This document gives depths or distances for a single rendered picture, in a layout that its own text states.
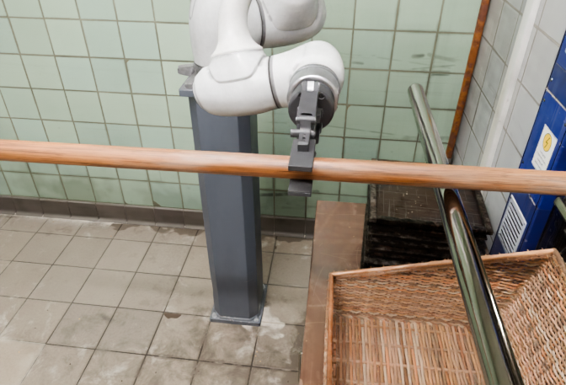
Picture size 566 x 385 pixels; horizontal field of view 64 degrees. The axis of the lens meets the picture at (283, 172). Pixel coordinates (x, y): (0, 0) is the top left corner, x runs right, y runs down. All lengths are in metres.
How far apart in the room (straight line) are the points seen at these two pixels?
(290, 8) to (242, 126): 0.36
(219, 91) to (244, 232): 0.80
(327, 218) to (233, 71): 0.75
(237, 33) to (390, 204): 0.59
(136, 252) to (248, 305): 0.70
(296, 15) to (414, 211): 0.61
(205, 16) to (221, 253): 0.82
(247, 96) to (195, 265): 1.41
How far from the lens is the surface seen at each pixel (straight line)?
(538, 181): 0.63
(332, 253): 1.36
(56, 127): 2.35
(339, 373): 1.11
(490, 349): 0.46
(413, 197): 1.24
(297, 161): 0.57
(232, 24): 0.89
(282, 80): 0.84
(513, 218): 1.33
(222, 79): 0.87
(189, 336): 1.92
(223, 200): 1.51
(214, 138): 1.39
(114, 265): 2.27
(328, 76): 0.78
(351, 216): 1.50
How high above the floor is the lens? 1.52
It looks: 34 degrees down
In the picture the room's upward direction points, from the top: straight up
